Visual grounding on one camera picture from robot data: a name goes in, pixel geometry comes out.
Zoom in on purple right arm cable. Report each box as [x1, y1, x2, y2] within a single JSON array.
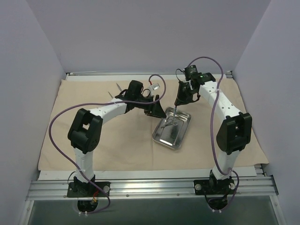
[[187, 56, 240, 210]]

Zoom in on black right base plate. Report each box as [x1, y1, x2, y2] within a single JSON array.
[[193, 179, 236, 195]]

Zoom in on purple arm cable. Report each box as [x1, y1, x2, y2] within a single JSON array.
[[48, 74, 167, 215], [187, 56, 240, 210]]

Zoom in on aluminium front rail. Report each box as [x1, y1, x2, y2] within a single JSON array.
[[26, 176, 278, 201]]

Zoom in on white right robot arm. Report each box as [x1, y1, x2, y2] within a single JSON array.
[[175, 75, 252, 194]]

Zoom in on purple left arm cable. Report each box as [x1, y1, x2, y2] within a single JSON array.
[[48, 74, 167, 215]]

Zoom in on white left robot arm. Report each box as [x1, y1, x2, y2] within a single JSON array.
[[67, 94, 166, 196]]

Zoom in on steel surgical forceps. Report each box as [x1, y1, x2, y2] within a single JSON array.
[[169, 106, 178, 126]]

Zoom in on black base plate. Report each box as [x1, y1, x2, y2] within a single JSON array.
[[67, 181, 111, 198], [193, 179, 236, 195]]

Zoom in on stainless steel instrument tray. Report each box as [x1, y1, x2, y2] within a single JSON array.
[[152, 107, 191, 150]]

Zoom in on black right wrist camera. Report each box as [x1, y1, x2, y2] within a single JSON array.
[[184, 65, 199, 81]]

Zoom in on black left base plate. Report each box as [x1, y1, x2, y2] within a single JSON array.
[[67, 181, 111, 198]]

